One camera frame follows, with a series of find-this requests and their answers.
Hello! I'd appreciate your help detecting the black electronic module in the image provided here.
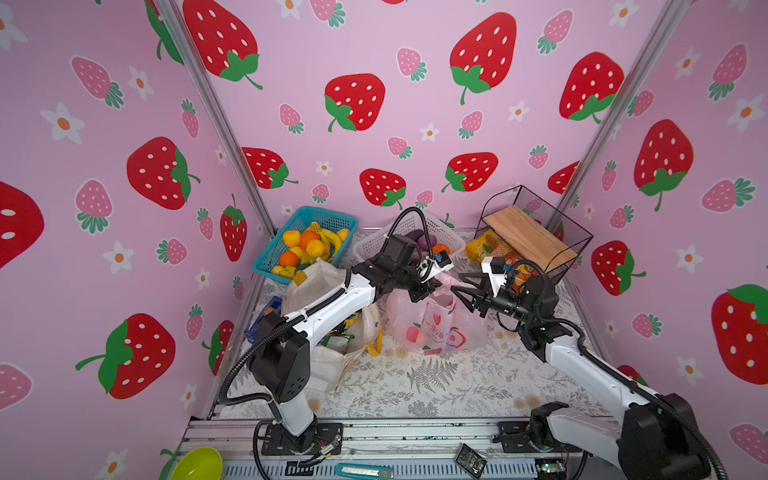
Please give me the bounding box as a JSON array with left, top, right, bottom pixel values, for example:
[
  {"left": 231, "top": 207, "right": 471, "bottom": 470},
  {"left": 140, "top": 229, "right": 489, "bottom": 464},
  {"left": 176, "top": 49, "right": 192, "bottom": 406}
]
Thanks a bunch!
[{"left": 454, "top": 443, "right": 487, "bottom": 480}]

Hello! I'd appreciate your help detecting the black wire mesh shelf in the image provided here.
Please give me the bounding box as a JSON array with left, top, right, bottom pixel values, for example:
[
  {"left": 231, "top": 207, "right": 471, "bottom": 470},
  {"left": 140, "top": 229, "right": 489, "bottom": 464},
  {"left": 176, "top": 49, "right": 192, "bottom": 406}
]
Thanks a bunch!
[{"left": 475, "top": 185, "right": 594, "bottom": 284}]

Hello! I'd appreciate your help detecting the red chips bag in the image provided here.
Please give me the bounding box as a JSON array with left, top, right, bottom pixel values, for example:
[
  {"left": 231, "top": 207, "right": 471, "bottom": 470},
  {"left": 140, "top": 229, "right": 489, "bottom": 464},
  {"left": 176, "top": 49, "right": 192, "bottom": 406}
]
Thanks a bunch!
[{"left": 504, "top": 252, "right": 539, "bottom": 292}]

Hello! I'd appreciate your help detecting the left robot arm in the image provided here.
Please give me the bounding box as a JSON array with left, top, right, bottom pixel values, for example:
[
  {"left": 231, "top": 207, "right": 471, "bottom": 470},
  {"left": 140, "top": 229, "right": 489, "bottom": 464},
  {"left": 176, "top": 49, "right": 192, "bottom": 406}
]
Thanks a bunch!
[{"left": 218, "top": 234, "right": 453, "bottom": 437}]

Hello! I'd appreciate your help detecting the pink plastic grocery bag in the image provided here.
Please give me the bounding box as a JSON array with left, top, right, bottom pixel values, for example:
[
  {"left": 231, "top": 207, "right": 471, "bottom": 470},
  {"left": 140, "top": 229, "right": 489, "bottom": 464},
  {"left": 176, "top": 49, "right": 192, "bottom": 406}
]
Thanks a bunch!
[{"left": 386, "top": 273, "right": 489, "bottom": 356}]

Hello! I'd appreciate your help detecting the white canvas tote bag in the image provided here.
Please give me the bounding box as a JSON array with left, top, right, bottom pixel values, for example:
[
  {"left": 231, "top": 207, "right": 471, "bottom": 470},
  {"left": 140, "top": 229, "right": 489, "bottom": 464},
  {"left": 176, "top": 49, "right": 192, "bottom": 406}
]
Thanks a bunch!
[{"left": 282, "top": 261, "right": 383, "bottom": 392}]

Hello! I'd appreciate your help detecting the small purple onion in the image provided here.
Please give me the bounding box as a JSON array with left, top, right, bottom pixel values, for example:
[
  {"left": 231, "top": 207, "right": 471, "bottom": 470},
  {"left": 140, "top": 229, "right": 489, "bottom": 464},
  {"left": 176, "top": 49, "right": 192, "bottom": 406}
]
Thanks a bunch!
[{"left": 417, "top": 234, "right": 438, "bottom": 251}]

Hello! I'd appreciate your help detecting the blue tape dispenser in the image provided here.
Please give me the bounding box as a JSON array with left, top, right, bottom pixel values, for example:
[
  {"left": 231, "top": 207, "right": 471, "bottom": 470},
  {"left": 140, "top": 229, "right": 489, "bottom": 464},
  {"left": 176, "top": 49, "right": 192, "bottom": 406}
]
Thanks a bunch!
[{"left": 244, "top": 296, "right": 282, "bottom": 344}]

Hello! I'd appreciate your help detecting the yellow snack bag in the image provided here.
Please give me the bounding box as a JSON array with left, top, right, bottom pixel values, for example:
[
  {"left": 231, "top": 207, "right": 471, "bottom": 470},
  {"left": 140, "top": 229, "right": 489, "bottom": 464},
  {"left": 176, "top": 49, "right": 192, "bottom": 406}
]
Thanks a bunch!
[{"left": 465, "top": 230, "right": 512, "bottom": 264}]

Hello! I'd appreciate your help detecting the green Fox's candy bag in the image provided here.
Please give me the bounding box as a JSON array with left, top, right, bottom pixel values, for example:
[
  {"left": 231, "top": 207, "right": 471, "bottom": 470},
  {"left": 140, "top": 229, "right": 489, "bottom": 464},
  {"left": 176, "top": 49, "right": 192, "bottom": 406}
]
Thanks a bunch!
[{"left": 319, "top": 334, "right": 354, "bottom": 354}]

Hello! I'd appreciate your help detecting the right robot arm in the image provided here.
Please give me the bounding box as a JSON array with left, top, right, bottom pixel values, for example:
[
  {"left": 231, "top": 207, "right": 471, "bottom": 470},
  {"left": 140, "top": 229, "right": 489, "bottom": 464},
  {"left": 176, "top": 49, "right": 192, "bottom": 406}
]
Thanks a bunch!
[{"left": 452, "top": 257, "right": 728, "bottom": 479}]

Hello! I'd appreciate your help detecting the orange pumpkin toy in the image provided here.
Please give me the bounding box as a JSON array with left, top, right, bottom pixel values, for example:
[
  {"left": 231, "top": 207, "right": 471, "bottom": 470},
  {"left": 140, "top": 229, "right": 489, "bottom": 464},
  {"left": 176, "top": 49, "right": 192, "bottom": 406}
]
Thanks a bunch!
[{"left": 432, "top": 244, "right": 451, "bottom": 254}]

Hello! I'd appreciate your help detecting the white plastic basket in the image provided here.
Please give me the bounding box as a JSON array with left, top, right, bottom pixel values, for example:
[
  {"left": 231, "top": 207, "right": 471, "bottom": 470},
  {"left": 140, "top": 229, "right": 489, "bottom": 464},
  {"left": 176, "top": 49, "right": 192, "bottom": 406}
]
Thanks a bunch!
[{"left": 352, "top": 212, "right": 466, "bottom": 261}]

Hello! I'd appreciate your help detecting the green plastic bowl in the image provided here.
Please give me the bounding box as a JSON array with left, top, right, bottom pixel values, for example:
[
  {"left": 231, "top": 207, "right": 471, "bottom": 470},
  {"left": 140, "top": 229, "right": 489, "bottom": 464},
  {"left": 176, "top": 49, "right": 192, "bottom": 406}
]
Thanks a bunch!
[{"left": 170, "top": 446, "right": 224, "bottom": 480}]

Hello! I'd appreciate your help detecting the teal plastic basket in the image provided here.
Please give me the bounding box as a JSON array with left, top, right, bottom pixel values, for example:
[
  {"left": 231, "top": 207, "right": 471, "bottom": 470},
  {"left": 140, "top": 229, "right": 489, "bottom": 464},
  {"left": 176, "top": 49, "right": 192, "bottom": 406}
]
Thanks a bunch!
[{"left": 252, "top": 206, "right": 358, "bottom": 284}]

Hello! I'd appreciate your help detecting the small tangerine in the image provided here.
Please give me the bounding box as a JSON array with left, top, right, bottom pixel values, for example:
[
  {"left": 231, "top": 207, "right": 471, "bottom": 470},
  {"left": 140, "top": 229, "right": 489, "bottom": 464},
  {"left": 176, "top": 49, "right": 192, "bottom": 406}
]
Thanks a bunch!
[{"left": 279, "top": 251, "right": 300, "bottom": 268}]

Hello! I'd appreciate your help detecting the yellow banana bunch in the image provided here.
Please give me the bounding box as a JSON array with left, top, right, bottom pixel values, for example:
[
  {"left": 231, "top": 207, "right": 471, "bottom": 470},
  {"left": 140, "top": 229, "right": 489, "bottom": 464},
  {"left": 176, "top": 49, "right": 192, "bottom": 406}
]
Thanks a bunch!
[{"left": 308, "top": 222, "right": 345, "bottom": 263}]

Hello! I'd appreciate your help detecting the orange fruit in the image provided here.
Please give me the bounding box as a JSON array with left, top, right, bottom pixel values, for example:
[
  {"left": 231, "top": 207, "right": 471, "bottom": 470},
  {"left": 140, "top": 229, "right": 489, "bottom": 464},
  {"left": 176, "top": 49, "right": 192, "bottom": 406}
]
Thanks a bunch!
[{"left": 300, "top": 230, "right": 321, "bottom": 249}]

